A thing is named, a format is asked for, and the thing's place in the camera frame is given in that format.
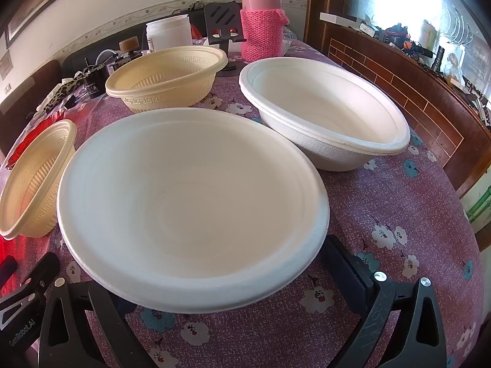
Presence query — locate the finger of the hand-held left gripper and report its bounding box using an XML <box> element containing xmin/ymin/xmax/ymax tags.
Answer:
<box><xmin>21</xmin><ymin>252</ymin><xmax>61</xmax><ymax>301</ymax></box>
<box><xmin>0</xmin><ymin>256</ymin><xmax>18</xmax><ymax>289</ymax></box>

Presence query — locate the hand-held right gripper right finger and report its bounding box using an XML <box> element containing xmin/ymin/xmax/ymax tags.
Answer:
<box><xmin>322</xmin><ymin>234</ymin><xmax>447</xmax><ymax>368</ymax></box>

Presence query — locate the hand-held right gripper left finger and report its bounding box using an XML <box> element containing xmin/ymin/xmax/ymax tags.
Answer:
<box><xmin>38</xmin><ymin>277</ymin><xmax>158</xmax><ymax>368</ymax></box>

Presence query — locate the beige patterned plastic bowl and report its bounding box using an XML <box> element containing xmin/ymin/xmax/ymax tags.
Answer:
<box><xmin>105</xmin><ymin>45</ymin><xmax>230</xmax><ymax>113</ymax></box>
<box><xmin>0</xmin><ymin>120</ymin><xmax>77</xmax><ymax>238</ymax></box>

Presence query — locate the wide white foam bowl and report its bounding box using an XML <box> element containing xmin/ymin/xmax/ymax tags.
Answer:
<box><xmin>57</xmin><ymin>107</ymin><xmax>331</xmax><ymax>314</ymax></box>

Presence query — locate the textured white foam bowl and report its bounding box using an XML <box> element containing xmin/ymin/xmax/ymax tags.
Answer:
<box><xmin>238</xmin><ymin>57</ymin><xmax>411</xmax><ymax>172</ymax></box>

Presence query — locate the purple floral tablecloth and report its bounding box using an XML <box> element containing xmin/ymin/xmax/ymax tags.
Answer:
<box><xmin>0</xmin><ymin>38</ymin><xmax>486</xmax><ymax>368</ymax></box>

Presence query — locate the leopard print cloth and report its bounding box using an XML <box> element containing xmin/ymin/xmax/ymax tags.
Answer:
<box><xmin>36</xmin><ymin>79</ymin><xmax>83</xmax><ymax>113</ymax></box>

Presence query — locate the black labelled cylinder motor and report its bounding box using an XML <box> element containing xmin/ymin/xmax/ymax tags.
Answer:
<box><xmin>82</xmin><ymin>67</ymin><xmax>109</xmax><ymax>99</ymax></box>

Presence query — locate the brown wooden cabinet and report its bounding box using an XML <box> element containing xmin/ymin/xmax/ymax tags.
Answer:
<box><xmin>305</xmin><ymin>0</ymin><xmax>491</xmax><ymax>200</ymax></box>

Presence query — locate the red black tool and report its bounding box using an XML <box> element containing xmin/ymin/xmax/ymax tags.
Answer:
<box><xmin>385</xmin><ymin>27</ymin><xmax>412</xmax><ymax>47</ymax></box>

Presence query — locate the white plastic jar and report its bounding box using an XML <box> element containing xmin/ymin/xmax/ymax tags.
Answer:
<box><xmin>146</xmin><ymin>14</ymin><xmax>191</xmax><ymax>52</ymax></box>

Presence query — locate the pink knitted sleeve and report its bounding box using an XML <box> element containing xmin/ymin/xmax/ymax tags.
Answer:
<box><xmin>240</xmin><ymin>8</ymin><xmax>289</xmax><ymax>63</ymax></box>

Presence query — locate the white flat box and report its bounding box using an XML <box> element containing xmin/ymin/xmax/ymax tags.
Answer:
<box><xmin>319</xmin><ymin>12</ymin><xmax>358</xmax><ymax>24</ymax></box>

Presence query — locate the black phone stand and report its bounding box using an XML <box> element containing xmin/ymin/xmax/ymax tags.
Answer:
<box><xmin>203</xmin><ymin>3</ymin><xmax>248</xmax><ymax>47</ymax></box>

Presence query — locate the framed wall picture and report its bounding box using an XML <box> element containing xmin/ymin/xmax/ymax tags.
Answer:
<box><xmin>6</xmin><ymin>0</ymin><xmax>110</xmax><ymax>48</ymax></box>

